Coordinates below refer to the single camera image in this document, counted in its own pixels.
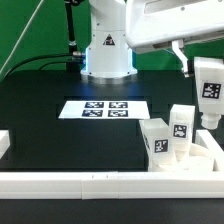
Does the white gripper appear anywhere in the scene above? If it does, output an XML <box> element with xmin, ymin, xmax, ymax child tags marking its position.
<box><xmin>126</xmin><ymin>0</ymin><xmax>224</xmax><ymax>78</ymax></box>

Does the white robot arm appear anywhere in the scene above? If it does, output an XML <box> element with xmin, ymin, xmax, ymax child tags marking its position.
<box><xmin>81</xmin><ymin>0</ymin><xmax>224</xmax><ymax>84</ymax></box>

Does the black vertical pole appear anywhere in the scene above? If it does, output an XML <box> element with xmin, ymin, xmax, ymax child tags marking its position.
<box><xmin>64</xmin><ymin>0</ymin><xmax>80</xmax><ymax>72</ymax></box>

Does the white marker sheet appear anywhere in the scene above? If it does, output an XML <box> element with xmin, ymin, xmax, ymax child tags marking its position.
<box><xmin>59</xmin><ymin>101</ymin><xmax>150</xmax><ymax>119</ymax></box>

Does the white U-shaped fence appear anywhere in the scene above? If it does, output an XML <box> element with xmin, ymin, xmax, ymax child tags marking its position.
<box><xmin>0</xmin><ymin>130</ymin><xmax>224</xmax><ymax>199</ymax></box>

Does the thin grey rod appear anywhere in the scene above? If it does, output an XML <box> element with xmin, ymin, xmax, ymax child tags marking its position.
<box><xmin>0</xmin><ymin>0</ymin><xmax>45</xmax><ymax>75</ymax></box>

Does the black cable lower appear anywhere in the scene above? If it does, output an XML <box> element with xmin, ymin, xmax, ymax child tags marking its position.
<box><xmin>38</xmin><ymin>59</ymin><xmax>83</xmax><ymax>71</ymax></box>

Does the black cable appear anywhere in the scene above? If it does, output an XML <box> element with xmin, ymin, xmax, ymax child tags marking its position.
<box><xmin>38</xmin><ymin>59</ymin><xmax>83</xmax><ymax>71</ymax></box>
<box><xmin>2</xmin><ymin>53</ymin><xmax>75</xmax><ymax>80</ymax></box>

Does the black cable upper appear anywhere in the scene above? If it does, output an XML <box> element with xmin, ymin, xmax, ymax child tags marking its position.
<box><xmin>2</xmin><ymin>53</ymin><xmax>75</xmax><ymax>80</ymax></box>

